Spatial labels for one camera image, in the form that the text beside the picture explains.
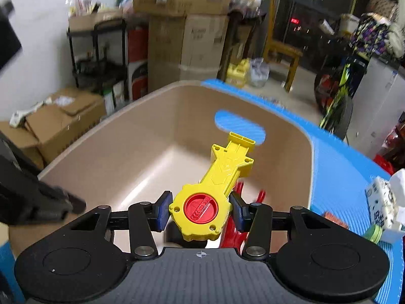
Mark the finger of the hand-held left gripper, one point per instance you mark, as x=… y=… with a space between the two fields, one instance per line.
x=74 y=203

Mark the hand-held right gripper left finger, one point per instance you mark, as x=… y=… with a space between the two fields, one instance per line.
x=163 y=210

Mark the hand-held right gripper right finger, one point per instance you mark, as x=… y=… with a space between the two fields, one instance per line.
x=239 y=210

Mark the red hero action figure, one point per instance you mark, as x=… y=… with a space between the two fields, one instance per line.
x=234 y=237

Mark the yellow toy launcher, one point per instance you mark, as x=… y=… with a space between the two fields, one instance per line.
x=221 y=171

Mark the pink plastic basket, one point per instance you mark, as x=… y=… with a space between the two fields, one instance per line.
x=142 y=139

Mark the flat cardboard box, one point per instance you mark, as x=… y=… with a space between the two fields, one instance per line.
x=63 y=123

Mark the small patterned box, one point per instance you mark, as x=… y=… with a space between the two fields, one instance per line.
x=335 y=220

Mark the blue silicone mat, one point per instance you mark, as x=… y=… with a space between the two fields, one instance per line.
x=341 y=171

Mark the yellow plastic jug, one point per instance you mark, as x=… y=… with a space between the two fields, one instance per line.
x=237 y=74

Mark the green round container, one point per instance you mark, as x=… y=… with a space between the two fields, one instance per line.
x=373 y=233

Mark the clear plastic bag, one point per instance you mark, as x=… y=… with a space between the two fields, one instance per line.
x=259 y=72

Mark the white floral tissue box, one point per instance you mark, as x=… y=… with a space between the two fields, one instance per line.
x=383 y=202

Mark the black metal rack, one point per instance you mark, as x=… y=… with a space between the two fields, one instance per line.
x=95 y=60

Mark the black and green bicycle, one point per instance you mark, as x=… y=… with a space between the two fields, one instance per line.
x=335 y=101

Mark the red and white carton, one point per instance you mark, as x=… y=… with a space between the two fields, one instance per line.
x=138 y=63

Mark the red gift boxes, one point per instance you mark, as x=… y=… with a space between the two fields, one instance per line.
x=384 y=164

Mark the dark flat screen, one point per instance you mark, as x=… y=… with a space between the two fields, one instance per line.
x=8 y=41

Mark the large plain cardboard box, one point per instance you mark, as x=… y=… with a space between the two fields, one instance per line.
x=189 y=50

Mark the wooden chair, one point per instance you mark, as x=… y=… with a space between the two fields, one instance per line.
x=281 y=50

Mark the white cabinet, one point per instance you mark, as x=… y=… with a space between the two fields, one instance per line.
x=376 y=101

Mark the purple floral garment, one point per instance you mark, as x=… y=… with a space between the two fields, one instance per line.
x=370 y=34

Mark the dark glass door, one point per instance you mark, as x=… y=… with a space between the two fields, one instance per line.
x=316 y=0

